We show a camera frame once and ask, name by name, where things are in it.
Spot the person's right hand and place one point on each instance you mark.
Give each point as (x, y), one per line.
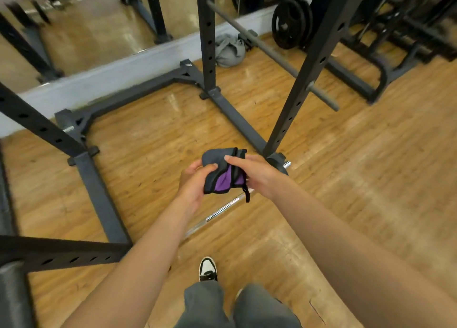
(262, 174)

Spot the person's left hand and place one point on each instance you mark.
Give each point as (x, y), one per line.
(191, 186)

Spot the person's left thumb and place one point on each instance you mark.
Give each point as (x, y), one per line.
(210, 168)

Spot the person's right thumb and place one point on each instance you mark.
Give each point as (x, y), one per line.
(236, 159)

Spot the grey and purple fabric pouch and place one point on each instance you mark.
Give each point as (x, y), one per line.
(221, 167)

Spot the person's left forearm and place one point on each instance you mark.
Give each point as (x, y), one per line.
(142, 263)

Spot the person's right forearm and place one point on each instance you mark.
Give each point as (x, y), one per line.
(357, 252)

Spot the small black weight plate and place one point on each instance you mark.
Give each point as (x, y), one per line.
(277, 161)

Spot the chrome barbell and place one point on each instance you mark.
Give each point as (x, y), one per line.
(221, 211)

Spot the black and white sneaker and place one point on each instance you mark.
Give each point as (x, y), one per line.
(207, 269)
(239, 293)

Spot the grey cloth bag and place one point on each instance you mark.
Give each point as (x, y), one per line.
(230, 51)

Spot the grey steel bar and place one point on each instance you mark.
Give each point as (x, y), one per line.
(271, 54)

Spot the black steel power rack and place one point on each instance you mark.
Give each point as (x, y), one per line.
(207, 35)

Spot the large black weight plate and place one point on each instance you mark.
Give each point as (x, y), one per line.
(309, 19)
(287, 24)

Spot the black steel equipment rack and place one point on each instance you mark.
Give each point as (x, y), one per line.
(360, 83)

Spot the grey trousers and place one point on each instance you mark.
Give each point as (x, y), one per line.
(250, 310)

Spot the wall mirror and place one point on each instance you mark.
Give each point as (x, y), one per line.
(100, 28)

